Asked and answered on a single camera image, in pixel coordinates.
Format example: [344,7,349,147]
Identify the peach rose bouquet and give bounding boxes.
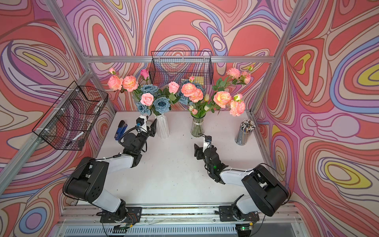
[175,66,253,120]

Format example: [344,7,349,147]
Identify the clear glass vase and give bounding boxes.
[191,117,204,137]

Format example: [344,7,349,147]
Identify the white marker in basket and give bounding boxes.
[65,131,84,147]

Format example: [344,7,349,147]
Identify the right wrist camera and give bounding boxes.
[203,135,212,152]

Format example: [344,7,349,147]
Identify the blue black stapler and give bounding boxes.
[114,120,128,141]

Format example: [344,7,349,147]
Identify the left black wire basket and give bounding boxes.
[32,82,108,151]

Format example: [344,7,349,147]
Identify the yellow sponge in basket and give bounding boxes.
[193,76,205,86]

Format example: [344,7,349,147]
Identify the back black wire basket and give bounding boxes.
[149,50,214,87]

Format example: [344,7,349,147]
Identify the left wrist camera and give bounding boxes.
[136,115,148,133]

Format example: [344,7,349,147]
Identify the black wire basket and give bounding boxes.
[149,50,214,87]
[32,82,108,151]

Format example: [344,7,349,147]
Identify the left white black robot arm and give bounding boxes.
[63,116,157,224]

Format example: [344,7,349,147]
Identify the magenta rose bud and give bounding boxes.
[140,69,150,81]

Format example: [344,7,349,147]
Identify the white ribbed ceramic vase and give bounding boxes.
[156,114,170,139]

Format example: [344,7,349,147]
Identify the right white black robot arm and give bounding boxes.
[194,133,290,222]

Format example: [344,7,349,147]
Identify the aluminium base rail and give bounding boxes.
[50,203,310,237]

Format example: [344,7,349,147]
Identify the light pink rose stem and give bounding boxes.
[140,93,155,106]

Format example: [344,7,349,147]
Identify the blue rose bouquet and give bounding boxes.
[132,82,181,116]

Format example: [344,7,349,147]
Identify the metal mesh pencil cup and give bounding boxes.
[235,119,256,146]

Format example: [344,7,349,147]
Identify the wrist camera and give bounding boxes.
[136,115,148,133]
[203,135,212,152]

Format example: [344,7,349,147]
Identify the pink peach rose spray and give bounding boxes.
[107,68,139,92]

